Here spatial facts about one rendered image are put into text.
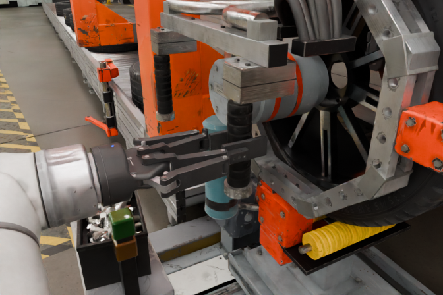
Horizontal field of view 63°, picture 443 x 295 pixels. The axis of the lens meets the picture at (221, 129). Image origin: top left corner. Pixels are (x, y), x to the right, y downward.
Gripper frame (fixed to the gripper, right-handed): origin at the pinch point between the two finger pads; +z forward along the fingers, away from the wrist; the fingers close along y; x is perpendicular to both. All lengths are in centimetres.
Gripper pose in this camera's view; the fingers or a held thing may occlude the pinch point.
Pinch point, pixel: (238, 143)
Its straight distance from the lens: 52.8
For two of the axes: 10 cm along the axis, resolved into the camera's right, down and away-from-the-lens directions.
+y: 4.6, 3.6, -8.1
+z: 8.9, -1.9, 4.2
